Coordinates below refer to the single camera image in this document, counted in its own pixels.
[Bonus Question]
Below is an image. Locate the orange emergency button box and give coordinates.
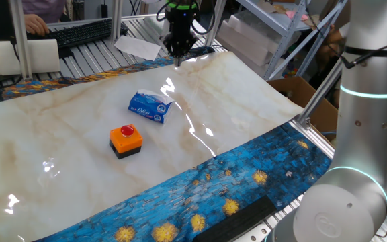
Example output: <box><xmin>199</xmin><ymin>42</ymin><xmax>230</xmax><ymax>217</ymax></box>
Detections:
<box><xmin>109</xmin><ymin>124</ymin><xmax>144</xmax><ymax>160</ymax></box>

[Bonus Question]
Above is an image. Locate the white flat box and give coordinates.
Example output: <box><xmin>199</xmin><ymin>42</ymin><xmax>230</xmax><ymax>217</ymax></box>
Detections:
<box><xmin>0</xmin><ymin>38</ymin><xmax>61</xmax><ymax>77</ymax></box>

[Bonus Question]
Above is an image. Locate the glossy marble pattern sheet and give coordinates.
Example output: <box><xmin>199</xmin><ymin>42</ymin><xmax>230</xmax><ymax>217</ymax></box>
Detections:
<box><xmin>0</xmin><ymin>50</ymin><xmax>304</xmax><ymax>242</ymax></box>

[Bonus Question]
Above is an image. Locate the white paper napkin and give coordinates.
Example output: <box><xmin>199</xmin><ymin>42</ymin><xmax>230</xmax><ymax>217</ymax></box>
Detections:
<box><xmin>136</xmin><ymin>89</ymin><xmax>175</xmax><ymax>106</ymax></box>

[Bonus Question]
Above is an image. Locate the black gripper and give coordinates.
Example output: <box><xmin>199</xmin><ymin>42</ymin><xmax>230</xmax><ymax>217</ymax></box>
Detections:
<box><xmin>162</xmin><ymin>7</ymin><xmax>200</xmax><ymax>67</ymax></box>

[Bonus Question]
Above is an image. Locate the pink paper scrap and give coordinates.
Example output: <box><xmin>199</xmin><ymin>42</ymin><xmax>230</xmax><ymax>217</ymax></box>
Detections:
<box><xmin>285</xmin><ymin>9</ymin><xmax>310</xmax><ymax>22</ymax></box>

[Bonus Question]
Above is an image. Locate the grey metal shelf rack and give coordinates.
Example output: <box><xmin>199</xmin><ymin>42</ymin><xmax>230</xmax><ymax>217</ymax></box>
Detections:
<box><xmin>236</xmin><ymin>0</ymin><xmax>349</xmax><ymax>81</ymax></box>

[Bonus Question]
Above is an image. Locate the person in purple shirt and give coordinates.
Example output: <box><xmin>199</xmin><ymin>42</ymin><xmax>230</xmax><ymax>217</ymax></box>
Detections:
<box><xmin>21</xmin><ymin>0</ymin><xmax>67</xmax><ymax>24</ymax></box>

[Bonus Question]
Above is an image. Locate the typing person's hand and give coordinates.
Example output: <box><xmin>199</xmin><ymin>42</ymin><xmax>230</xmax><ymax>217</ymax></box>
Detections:
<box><xmin>24</xmin><ymin>13</ymin><xmax>50</xmax><ymax>37</ymax></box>

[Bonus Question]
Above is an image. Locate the black computer keyboard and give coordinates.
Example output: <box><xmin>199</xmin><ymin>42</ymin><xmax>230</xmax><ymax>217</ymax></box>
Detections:
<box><xmin>27</xmin><ymin>18</ymin><xmax>130</xmax><ymax>49</ymax></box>

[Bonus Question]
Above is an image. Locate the blue tissue pack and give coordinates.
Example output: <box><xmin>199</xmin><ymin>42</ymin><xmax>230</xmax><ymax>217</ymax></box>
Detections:
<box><xmin>128</xmin><ymin>89</ymin><xmax>174</xmax><ymax>124</ymax></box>

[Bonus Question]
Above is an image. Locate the aluminium frame strut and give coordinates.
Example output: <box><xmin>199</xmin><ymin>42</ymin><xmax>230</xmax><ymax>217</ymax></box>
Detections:
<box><xmin>296</xmin><ymin>58</ymin><xmax>344</xmax><ymax>127</ymax></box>

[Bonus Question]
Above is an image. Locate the starry night print cloth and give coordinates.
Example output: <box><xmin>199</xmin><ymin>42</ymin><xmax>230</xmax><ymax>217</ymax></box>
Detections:
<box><xmin>0</xmin><ymin>46</ymin><xmax>335</xmax><ymax>242</ymax></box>

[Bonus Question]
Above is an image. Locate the brown cardboard box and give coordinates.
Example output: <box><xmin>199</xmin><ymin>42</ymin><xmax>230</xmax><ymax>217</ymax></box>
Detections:
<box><xmin>267</xmin><ymin>76</ymin><xmax>339</xmax><ymax>142</ymax></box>

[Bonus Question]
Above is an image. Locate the colourful toy pile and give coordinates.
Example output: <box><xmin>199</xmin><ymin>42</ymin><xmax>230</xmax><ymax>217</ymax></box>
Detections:
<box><xmin>282</xmin><ymin>66</ymin><xmax>298</xmax><ymax>79</ymax></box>

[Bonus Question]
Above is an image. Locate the white foam box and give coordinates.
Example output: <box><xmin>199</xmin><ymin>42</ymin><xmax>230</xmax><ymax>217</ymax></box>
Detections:
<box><xmin>226</xmin><ymin>9</ymin><xmax>302</xmax><ymax>46</ymax></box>
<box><xmin>215</xmin><ymin>20</ymin><xmax>275</xmax><ymax>67</ymax></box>

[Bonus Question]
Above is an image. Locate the aluminium frame post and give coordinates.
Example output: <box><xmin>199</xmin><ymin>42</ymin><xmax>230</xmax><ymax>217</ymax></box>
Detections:
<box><xmin>8</xmin><ymin>0</ymin><xmax>33</xmax><ymax>81</ymax></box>
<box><xmin>110</xmin><ymin>0</ymin><xmax>124</xmax><ymax>46</ymax></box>

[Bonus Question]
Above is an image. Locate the black foam block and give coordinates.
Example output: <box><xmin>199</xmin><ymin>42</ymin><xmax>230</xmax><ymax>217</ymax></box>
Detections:
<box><xmin>192</xmin><ymin>195</ymin><xmax>277</xmax><ymax>242</ymax></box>

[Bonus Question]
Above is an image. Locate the white paper sheet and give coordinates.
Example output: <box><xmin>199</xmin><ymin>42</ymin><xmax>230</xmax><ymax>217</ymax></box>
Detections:
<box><xmin>114</xmin><ymin>35</ymin><xmax>161</xmax><ymax>62</ymax></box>

